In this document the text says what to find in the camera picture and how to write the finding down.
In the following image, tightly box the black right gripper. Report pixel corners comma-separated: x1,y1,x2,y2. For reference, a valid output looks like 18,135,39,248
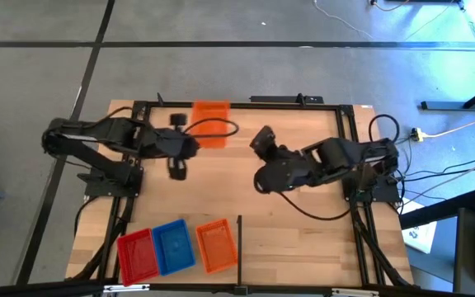
249,125,309,194

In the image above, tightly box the black floor cable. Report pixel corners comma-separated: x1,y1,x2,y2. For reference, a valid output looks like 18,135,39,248
385,158,475,182

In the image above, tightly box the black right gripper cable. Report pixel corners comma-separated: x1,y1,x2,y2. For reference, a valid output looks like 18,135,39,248
276,191,352,222

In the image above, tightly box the black bar camera mount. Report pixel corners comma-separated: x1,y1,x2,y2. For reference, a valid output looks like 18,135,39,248
249,93,325,105

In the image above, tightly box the red plastic basket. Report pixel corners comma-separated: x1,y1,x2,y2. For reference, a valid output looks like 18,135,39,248
116,228,161,288

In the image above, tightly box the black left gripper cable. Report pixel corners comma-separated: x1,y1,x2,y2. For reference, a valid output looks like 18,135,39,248
181,117,240,140

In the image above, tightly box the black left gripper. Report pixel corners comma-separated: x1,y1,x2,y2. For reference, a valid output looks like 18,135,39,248
140,114,200,182

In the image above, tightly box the black aluminium rig frame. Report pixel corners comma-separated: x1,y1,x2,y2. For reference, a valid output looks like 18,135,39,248
0,92,475,297

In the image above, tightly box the white floor cable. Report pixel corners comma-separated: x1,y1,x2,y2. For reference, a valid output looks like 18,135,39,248
312,0,377,40

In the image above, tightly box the blue plastic basket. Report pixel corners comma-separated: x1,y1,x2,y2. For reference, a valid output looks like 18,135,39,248
151,218,197,276

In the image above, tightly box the black desk leg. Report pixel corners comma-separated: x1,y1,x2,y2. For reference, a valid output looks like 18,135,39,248
400,189,475,230
421,78,475,111

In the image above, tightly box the white printed cardboard sheet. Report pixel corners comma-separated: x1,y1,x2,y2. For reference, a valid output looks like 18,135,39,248
400,197,439,255

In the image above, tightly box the orange plastic basket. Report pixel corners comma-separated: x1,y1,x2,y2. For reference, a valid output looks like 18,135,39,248
190,100,232,149
195,218,239,275

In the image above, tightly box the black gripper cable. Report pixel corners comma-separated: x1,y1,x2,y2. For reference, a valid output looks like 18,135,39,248
181,117,240,140
276,191,352,222

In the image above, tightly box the beige power cable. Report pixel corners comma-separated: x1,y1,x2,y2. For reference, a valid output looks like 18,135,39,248
421,120,475,139

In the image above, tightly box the grey cable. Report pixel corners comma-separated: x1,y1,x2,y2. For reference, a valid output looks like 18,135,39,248
400,150,475,199

